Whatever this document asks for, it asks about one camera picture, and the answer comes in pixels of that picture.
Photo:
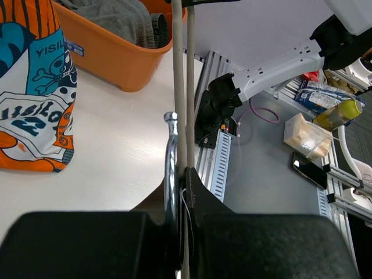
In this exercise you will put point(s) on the dark glass bottle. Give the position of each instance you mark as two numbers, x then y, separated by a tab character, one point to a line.
339	115

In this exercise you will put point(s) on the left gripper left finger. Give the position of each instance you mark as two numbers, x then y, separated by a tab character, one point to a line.
97	244

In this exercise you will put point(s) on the colourful patterned shorts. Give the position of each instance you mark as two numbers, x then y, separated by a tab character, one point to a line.
38	88

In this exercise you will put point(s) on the black smartphone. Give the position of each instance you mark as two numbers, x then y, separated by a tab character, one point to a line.
309	170

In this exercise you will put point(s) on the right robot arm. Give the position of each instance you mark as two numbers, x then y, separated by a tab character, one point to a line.
335	44

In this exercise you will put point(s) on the beige paper package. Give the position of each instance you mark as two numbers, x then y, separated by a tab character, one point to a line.
310	140

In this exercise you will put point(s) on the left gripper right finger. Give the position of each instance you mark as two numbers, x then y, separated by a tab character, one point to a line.
225	244

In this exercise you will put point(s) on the grey clothes hanger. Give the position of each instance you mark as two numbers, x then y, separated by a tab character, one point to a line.
180	150

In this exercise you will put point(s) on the grey shorts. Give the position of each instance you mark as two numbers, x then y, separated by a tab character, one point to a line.
129	20

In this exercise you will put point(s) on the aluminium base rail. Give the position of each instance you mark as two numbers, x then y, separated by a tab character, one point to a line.
212	69

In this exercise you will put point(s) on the blue snack bag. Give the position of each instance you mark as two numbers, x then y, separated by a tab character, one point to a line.
319	97

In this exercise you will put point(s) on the white slotted cable duct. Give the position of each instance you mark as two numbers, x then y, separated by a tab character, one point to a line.
212	165

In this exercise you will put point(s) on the orange plastic basket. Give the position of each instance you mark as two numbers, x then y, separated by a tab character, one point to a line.
107	55

